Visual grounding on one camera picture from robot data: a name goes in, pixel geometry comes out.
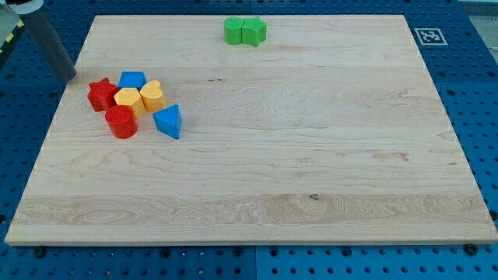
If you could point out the yellow heart block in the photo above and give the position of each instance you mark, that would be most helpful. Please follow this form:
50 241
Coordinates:
153 96

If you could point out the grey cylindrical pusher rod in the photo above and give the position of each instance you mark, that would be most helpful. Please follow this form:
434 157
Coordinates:
44 35

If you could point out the red star block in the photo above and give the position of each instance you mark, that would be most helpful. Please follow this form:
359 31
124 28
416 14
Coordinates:
101 95

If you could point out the red cylinder block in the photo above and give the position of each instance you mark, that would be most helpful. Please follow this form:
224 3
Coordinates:
121 121

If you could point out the yellow pentagon block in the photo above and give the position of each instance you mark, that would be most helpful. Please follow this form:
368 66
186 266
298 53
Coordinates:
130 97

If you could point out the green cylinder block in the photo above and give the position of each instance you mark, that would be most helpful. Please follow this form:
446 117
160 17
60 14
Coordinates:
233 30

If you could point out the green star block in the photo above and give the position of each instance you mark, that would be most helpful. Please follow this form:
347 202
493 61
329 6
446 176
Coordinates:
253 31

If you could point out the white fiducial marker tag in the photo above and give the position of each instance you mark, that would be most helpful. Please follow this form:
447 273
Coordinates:
429 36

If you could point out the wooden board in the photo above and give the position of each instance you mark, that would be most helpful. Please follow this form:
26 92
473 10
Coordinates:
331 132

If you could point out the blue cube block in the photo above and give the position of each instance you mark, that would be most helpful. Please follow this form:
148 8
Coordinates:
129 79

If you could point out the blue triangle block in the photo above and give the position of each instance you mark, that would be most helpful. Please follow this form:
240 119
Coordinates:
169 121

